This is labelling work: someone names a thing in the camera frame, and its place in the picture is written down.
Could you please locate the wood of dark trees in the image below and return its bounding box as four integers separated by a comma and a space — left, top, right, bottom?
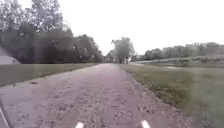
0, 0, 105, 65

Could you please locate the grey road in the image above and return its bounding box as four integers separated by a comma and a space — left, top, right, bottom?
132, 57, 224, 66

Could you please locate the grass verge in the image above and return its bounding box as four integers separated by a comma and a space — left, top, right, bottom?
0, 62, 98, 88

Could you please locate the grass field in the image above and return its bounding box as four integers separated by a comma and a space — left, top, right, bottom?
120, 63, 224, 128

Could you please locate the pale building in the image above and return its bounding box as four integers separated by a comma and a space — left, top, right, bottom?
0, 48, 21, 66

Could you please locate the group of roadside trees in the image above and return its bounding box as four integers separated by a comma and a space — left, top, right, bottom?
111, 36, 136, 65

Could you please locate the reddish gravel path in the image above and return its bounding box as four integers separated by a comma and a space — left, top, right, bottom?
0, 63, 201, 128

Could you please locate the distant row of trees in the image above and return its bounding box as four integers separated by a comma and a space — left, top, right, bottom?
139, 41, 224, 61

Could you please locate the robot's own part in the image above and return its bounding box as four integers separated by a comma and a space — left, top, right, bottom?
75, 122, 85, 128
141, 120, 151, 128

